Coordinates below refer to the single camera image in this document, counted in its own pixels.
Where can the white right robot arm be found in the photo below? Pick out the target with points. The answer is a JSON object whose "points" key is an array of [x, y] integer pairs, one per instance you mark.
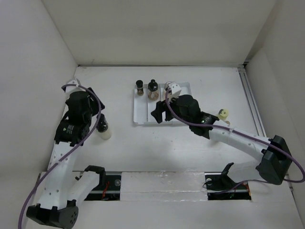
{"points": [[271, 156]]}

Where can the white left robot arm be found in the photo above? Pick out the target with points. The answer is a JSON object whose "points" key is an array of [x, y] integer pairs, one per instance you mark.
{"points": [[59, 203]]}

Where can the black-capped white sauce bottle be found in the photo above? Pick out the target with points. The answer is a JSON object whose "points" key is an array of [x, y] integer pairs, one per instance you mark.
{"points": [[103, 128]]}

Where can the aluminium rail on right wall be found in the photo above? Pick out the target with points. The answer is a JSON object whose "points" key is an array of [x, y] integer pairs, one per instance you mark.
{"points": [[251, 101]]}

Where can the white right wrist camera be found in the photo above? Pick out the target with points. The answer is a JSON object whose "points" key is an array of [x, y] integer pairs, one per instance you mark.
{"points": [[173, 90]]}

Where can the wide glass jar metal rim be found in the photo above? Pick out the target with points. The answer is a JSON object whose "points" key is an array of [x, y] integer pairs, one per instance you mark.
{"points": [[166, 85]]}

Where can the small dark spice shaker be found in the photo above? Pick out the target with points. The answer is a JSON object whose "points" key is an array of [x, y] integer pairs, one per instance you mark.
{"points": [[139, 87]]}

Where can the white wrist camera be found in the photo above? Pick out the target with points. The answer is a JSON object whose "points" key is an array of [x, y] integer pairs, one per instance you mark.
{"points": [[173, 90], [71, 86]]}

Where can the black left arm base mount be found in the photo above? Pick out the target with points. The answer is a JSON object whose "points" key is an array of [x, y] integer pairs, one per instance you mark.
{"points": [[108, 188]]}

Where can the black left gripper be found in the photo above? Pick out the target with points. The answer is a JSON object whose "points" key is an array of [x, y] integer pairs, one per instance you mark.
{"points": [[95, 101]]}

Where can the cream yellow squeeze bottle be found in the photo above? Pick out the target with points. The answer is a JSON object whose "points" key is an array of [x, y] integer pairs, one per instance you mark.
{"points": [[223, 114]]}

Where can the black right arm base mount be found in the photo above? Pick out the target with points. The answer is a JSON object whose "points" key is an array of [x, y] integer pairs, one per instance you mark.
{"points": [[220, 187]]}

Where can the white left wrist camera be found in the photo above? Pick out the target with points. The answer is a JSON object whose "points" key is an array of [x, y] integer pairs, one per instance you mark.
{"points": [[71, 86]]}

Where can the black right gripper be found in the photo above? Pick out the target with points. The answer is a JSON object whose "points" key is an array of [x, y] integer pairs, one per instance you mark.
{"points": [[160, 107]]}

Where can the black-capped glass condiment bottle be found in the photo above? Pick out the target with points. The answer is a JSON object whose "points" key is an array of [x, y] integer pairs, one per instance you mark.
{"points": [[153, 90]]}

